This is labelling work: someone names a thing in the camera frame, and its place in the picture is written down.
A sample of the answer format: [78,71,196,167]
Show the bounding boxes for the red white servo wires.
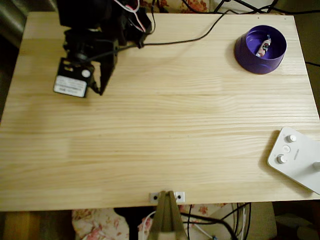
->
[114,0,148,33]

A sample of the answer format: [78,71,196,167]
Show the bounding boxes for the wooden table leg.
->
[3,211,42,240]

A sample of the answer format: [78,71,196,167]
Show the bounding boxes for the purple bowl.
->
[233,24,288,75]

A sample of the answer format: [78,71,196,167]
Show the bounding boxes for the black camera box white label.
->
[52,57,96,99]

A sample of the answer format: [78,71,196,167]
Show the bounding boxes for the white mounting bracket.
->
[149,191,186,203]

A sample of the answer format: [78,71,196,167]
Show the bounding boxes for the metal clamp bracket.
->
[147,190,187,240]

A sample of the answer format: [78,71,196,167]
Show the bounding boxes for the thick black cable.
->
[180,212,238,240]

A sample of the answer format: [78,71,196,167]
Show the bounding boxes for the white cable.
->
[138,210,156,235]

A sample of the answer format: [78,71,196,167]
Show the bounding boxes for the candy colourful print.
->
[255,34,272,57]

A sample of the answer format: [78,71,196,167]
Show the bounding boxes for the white lamp base with knobs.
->
[266,126,320,196]

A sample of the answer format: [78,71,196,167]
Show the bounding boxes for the floral fabric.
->
[71,202,226,240]
[138,0,210,14]

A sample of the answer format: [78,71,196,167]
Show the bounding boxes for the black camera cable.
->
[84,9,253,62]

